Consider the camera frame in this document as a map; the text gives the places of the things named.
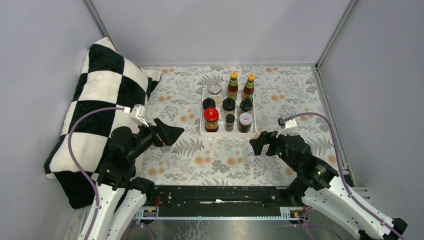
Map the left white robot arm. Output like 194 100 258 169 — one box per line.
78 118 184 240

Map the white plastic organizer tray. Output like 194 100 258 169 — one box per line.
199 86 257 138

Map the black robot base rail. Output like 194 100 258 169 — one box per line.
134 185 304 221

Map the green label sauce bottle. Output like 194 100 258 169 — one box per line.
226 71 238 101

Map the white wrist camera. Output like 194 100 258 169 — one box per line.
276 117 298 137
123 104 150 127

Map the clear glass jar metal rim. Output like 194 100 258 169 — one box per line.
206 79 224 106

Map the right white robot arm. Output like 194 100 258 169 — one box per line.
249 131 408 240

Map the black white checkered pillow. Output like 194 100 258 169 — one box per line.
44 37 162 209

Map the large black lid jar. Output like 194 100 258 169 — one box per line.
221 97 236 119

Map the red label sauce bottle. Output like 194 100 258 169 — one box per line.
242 73 256 100

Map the red lid sauce jar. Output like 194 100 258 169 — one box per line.
203 107 219 132

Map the white lid brown jar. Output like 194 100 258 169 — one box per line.
238 112 253 133

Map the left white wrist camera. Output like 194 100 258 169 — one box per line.
123 104 150 127

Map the black cap brown spice shaker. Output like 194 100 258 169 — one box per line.
239 97 253 115

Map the small black cap spice jar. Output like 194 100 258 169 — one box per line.
225 113 235 132

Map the black cap white bean jar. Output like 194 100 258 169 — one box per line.
202 97 216 111

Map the floral table mat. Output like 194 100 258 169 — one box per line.
140 66 337 186

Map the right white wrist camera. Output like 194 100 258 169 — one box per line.
276 117 298 137

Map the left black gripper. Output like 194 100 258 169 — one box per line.
127 118 185 162

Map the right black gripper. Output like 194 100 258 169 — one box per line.
248 127 299 172

